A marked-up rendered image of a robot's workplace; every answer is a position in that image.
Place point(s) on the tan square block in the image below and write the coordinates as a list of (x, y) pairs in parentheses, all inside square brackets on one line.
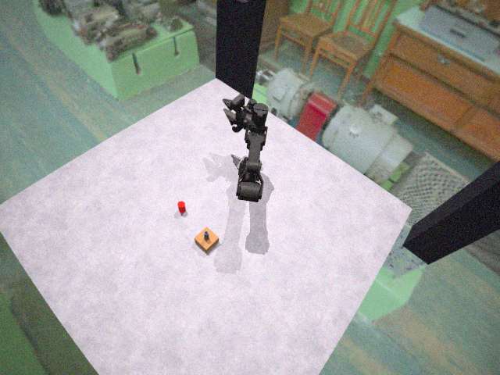
[(206, 244)]

